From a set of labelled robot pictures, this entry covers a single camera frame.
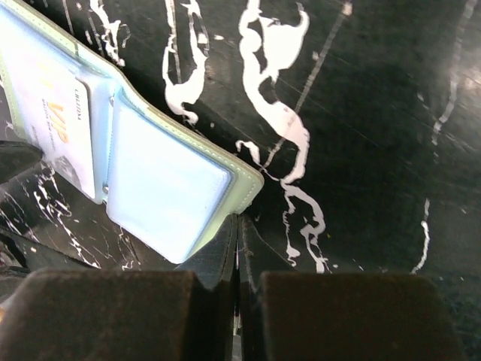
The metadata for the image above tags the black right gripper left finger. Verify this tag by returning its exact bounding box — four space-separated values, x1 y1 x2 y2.
1 216 237 360

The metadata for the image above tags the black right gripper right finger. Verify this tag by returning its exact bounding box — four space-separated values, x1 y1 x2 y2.
238 215 464 360

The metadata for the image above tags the mint green card holder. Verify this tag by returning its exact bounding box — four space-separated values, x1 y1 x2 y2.
1 1 264 264

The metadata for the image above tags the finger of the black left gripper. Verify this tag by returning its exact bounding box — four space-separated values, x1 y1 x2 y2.
1 141 44 188

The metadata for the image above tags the white gold VIP card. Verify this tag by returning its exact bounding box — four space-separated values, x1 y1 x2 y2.
1 41 95 199

